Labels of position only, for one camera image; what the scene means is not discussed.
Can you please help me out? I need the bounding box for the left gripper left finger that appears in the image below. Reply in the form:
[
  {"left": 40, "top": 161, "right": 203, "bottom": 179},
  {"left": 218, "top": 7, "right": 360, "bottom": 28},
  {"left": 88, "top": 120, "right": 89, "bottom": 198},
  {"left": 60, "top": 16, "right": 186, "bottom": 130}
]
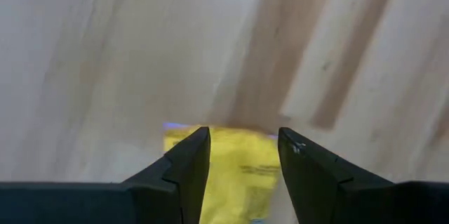
[{"left": 0, "top": 126, "right": 212, "bottom": 224}]

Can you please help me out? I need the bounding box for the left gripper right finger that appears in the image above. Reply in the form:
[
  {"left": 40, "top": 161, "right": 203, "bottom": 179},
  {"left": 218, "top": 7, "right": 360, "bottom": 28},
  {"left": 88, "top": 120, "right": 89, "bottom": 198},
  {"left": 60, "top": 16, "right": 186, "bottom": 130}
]
[{"left": 278, "top": 126, "right": 449, "bottom": 224}]

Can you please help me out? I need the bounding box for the yellow candy packet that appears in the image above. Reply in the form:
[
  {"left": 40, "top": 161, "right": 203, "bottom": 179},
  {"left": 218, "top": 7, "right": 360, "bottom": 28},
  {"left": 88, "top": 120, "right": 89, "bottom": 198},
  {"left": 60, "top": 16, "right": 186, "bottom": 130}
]
[{"left": 162, "top": 121, "right": 299, "bottom": 224}]

